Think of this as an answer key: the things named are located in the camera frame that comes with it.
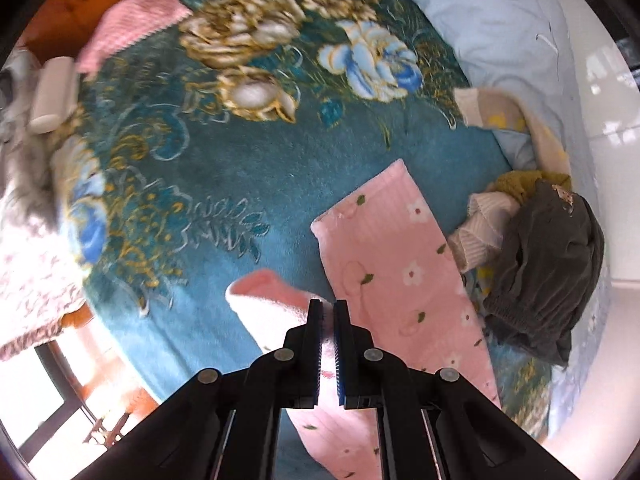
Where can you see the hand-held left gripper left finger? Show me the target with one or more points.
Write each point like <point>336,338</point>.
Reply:
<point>312,340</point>

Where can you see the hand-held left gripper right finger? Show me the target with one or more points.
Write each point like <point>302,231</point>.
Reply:
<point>342,350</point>

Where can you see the pink floral fleece pants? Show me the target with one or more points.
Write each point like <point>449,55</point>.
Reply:
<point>400,270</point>

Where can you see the teal floral blanket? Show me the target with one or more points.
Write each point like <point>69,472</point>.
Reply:
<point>225,185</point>

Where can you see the white ribbed sweater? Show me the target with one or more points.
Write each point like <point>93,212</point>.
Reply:
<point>480,230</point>

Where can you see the dark grey garment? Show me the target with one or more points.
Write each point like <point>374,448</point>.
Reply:
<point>545,270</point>

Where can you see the olive yellow garment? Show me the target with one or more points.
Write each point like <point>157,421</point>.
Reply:
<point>520,182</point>

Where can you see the cream garment with yellow dots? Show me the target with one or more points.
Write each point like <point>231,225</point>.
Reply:
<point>500,110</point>

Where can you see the pale pink patterned bedding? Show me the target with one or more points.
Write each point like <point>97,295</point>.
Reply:
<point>30,280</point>

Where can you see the grey fluffy cloth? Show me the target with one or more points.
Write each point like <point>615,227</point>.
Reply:
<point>25,170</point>

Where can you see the white glossy wardrobe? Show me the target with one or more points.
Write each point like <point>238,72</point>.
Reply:
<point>610,135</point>

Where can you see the light blue daisy quilt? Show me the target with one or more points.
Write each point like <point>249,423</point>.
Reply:
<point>490,25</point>

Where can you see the white cylindrical roll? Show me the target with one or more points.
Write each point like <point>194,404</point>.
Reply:
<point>52,90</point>

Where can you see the pink folded garment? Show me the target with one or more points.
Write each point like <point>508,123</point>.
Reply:
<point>130,25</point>

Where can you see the dark window frame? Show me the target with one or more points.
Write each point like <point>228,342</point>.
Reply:
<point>55,370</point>

